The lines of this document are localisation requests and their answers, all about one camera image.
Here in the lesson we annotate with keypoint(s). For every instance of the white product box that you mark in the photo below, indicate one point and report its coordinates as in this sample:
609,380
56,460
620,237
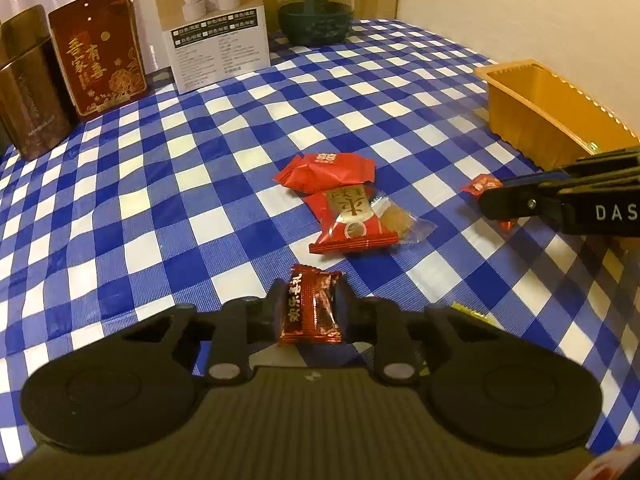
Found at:
215,45

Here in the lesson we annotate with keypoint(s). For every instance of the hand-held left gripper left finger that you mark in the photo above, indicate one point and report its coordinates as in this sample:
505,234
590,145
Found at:
267,310

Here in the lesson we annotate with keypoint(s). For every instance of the small red candy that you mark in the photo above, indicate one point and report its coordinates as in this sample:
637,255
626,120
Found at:
482,185

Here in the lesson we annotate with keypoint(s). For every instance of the brown tin canister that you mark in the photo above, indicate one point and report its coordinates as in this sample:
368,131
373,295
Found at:
30,100

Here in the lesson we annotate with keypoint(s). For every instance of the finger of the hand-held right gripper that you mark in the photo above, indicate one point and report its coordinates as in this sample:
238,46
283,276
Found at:
590,170
520,205

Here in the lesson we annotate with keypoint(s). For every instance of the glass jar with dark contents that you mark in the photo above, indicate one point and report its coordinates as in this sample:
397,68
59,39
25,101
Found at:
312,20

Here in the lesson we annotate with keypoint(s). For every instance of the dark red candy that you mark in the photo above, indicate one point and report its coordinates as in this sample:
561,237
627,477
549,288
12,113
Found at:
312,310

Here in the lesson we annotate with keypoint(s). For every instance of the blue checkered tablecloth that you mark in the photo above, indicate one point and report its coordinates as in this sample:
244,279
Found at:
150,210

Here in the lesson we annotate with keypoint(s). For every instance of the clear brown candy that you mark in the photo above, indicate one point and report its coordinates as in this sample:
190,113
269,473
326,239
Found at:
400,220

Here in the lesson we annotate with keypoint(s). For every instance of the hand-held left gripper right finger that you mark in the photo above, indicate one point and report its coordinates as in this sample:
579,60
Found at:
350,315

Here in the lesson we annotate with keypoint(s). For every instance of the plain red candy packet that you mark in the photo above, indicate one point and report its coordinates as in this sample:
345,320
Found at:
325,170

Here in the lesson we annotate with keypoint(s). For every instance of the red gold label candy packet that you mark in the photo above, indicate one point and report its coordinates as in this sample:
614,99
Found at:
350,225

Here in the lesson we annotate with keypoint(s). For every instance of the yellow green candy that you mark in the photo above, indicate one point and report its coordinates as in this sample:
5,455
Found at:
467,309

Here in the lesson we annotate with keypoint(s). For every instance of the red tin box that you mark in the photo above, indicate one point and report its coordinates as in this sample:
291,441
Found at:
95,60

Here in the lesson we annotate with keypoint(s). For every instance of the orange plastic tray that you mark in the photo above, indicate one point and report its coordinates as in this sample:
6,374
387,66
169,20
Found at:
525,105

